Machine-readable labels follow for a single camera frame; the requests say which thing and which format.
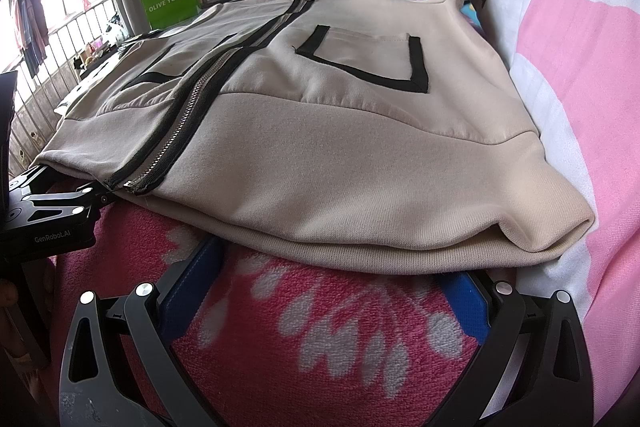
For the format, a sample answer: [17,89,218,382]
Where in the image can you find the beige zip hoodie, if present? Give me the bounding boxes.
[37,0,596,269]

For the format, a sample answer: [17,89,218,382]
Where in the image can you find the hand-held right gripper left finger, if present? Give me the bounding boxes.
[59,237,226,427]

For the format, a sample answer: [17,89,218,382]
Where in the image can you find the cartoon print quilt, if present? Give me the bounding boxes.
[415,0,640,427]

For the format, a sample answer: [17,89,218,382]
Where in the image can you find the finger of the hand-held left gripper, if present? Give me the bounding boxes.
[15,164,68,194]
[15,188,123,222]

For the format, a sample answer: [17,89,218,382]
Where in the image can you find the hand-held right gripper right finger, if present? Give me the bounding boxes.
[430,269,593,427]

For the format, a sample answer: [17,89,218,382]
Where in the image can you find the hanging clothes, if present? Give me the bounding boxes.
[10,0,51,78]

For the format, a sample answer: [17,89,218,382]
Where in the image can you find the pink floral fleece blanket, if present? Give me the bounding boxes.
[50,0,506,427]

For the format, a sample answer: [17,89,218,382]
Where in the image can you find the metal window railing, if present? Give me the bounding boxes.
[0,0,131,168]

